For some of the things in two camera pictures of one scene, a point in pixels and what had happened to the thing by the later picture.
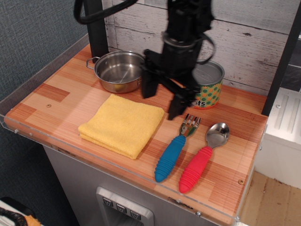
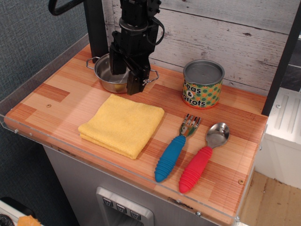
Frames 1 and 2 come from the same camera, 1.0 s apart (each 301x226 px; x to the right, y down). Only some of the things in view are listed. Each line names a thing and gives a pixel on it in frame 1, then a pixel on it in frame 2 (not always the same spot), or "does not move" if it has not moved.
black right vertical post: (282, 66) does not move
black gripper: (177, 62) to (135, 46)
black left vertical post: (97, 30) does not move
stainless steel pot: (118, 72) does not move
